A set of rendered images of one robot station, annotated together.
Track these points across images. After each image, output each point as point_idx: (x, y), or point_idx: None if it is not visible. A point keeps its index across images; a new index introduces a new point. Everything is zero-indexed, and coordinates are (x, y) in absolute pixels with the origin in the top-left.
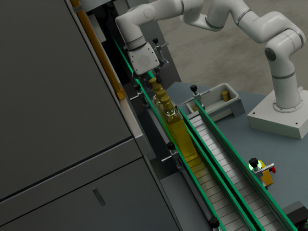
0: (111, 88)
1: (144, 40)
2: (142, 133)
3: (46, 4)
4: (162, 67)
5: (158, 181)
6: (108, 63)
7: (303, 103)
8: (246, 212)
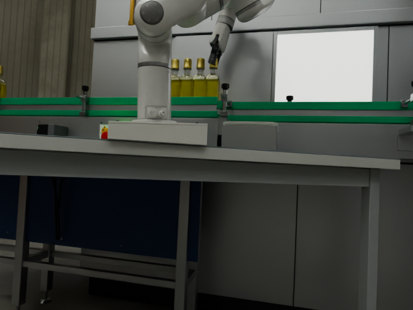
0: (106, 7)
1: (220, 19)
2: (91, 27)
3: None
4: (405, 130)
5: (129, 90)
6: (130, 3)
7: (133, 121)
8: None
